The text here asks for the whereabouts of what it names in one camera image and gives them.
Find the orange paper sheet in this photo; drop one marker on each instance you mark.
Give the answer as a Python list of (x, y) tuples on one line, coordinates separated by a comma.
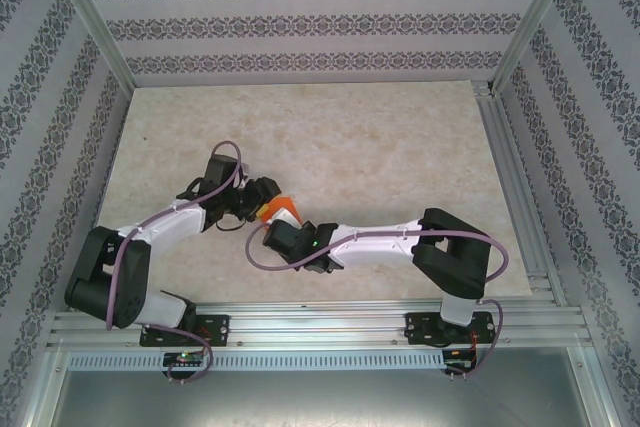
[(282, 202)]

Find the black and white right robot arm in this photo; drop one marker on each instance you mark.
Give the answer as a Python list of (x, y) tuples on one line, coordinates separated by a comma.
[(450, 257)]

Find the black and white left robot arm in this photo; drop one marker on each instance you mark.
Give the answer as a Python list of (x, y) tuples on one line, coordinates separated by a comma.
[(100, 272)]

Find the grey metal sheet tray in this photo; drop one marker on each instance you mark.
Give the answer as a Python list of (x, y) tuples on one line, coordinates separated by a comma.
[(320, 402)]

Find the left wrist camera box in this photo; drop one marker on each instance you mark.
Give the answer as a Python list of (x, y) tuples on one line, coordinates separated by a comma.
[(222, 169)]

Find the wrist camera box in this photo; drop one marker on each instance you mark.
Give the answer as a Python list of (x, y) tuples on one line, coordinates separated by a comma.
[(222, 169), (287, 237)]

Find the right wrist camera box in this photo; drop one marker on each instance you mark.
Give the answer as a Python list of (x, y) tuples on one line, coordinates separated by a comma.
[(287, 237)]

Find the long aluminium mounting rail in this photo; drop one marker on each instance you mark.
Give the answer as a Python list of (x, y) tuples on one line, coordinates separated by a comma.
[(320, 322)]

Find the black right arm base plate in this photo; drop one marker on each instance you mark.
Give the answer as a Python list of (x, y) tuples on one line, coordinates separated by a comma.
[(417, 329)]

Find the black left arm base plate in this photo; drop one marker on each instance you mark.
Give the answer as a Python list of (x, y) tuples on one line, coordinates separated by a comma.
[(220, 329)]

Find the aluminium side rail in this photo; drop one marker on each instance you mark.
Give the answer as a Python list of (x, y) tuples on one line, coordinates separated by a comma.
[(506, 147)]

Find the short aluminium frame post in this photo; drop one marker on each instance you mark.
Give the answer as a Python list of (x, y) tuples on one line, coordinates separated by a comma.
[(597, 392), (37, 392)]

